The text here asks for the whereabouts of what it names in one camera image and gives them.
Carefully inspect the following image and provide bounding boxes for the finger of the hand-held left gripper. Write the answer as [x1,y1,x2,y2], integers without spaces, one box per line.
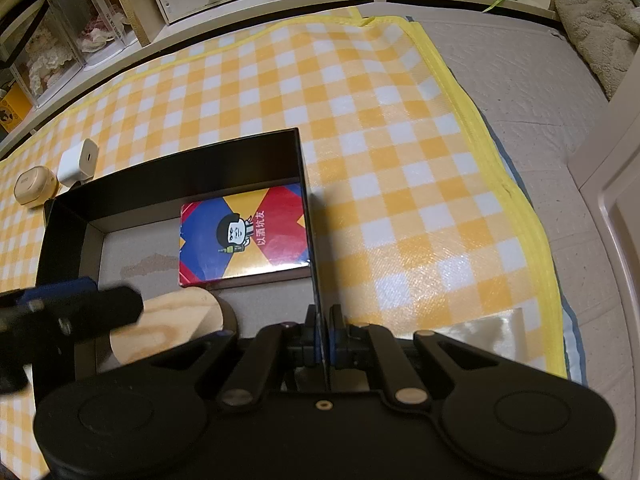
[0,276,144,356]

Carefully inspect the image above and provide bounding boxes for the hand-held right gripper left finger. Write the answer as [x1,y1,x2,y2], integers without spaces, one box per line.
[107,307,321,408]

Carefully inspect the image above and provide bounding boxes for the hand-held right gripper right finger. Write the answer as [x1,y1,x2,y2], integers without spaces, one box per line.
[327,305,556,403]

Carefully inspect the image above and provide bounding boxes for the beige earbuds case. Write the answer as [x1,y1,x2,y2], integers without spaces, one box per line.
[13,169,61,207]

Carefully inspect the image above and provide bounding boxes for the oval wooden case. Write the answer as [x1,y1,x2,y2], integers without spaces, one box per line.
[109,290,238,367]

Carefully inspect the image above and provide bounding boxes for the colourful card box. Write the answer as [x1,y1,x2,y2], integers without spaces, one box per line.
[178,185,312,288]

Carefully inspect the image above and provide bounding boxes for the white charger plug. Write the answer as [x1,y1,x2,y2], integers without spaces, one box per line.
[56,138,99,187]

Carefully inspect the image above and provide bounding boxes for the black cardboard box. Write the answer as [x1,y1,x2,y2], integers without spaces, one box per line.
[36,127,331,396]

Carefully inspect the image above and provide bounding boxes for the yellow cartoon box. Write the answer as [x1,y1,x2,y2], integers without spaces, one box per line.
[0,82,33,133]

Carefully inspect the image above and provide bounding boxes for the yellow checked mat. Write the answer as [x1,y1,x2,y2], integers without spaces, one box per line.
[0,7,568,480]

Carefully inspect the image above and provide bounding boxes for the cream dressed doll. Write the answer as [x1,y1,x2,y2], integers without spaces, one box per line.
[27,27,76,96]

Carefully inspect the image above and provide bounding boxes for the clear case with cream doll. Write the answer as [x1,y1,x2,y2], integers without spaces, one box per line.
[0,10,86,108]

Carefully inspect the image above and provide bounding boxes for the blue bed sheet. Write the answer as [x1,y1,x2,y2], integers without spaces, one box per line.
[487,125,581,383]

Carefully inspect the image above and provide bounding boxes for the pink dressed doll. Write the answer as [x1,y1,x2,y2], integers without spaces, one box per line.
[80,15,123,53]

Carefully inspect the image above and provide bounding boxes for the clear case with pink doll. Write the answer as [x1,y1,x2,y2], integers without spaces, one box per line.
[45,0,143,71]

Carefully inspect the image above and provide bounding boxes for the grey quilted pad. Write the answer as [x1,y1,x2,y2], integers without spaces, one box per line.
[410,15,640,396]

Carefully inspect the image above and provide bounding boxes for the beige fluffy blanket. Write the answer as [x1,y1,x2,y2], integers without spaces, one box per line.
[554,0,640,103]

